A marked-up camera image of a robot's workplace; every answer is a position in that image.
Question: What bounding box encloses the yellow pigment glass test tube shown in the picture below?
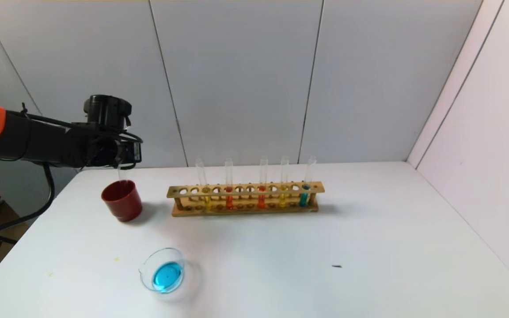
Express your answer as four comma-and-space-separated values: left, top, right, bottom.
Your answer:
279, 155, 289, 208
196, 158, 213, 210

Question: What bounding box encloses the orange pigment glass test tube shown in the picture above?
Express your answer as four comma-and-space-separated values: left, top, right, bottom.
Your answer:
258, 155, 268, 209
225, 158, 234, 210

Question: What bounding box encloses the wooden test tube rack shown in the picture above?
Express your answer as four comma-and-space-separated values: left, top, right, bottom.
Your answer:
167, 181, 326, 217

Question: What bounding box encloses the teal pigment glass test tube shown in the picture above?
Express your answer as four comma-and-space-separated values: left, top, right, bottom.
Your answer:
299, 155, 317, 207

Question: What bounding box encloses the dark red plastic cup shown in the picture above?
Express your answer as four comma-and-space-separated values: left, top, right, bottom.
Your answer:
101, 180, 143, 222

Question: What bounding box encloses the clear glass dish with spout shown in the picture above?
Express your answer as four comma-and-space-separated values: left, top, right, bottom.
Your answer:
139, 247, 187, 294

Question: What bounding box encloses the thick black hanging cable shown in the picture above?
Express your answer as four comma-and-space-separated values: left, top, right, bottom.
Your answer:
0, 163, 56, 242

